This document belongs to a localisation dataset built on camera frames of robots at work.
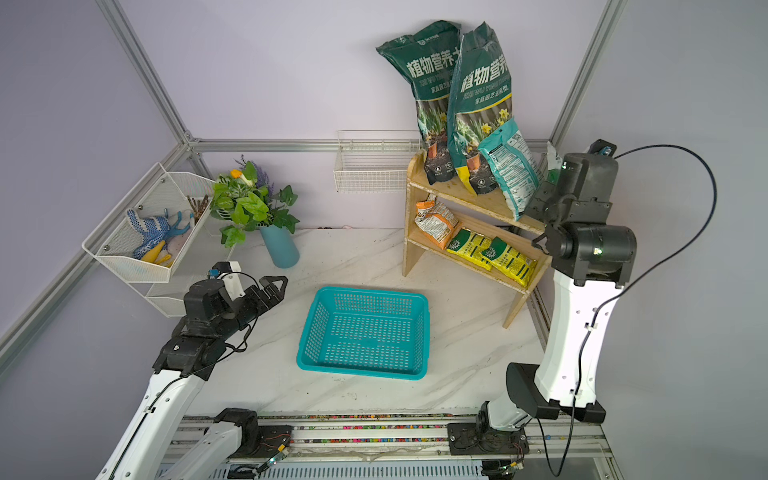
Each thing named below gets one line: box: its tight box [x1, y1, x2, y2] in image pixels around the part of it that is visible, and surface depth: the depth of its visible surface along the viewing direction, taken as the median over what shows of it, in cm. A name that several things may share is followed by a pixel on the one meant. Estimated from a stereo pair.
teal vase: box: [260, 225, 300, 269], surface depth 107 cm
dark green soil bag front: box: [448, 21, 512, 195], surface depth 63 cm
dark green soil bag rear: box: [376, 20, 463, 185], surface depth 64 cm
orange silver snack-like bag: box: [414, 194, 461, 250], surface depth 88 cm
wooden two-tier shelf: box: [402, 150, 553, 329], surface depth 84 cm
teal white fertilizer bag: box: [478, 117, 540, 221], surface depth 64 cm
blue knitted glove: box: [126, 209, 170, 260], surface depth 73 cm
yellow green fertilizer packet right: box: [481, 236, 538, 287], surface depth 82 cm
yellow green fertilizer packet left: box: [446, 228, 492, 271], surface depth 87 cm
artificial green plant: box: [210, 154, 300, 249], surface depth 85 cm
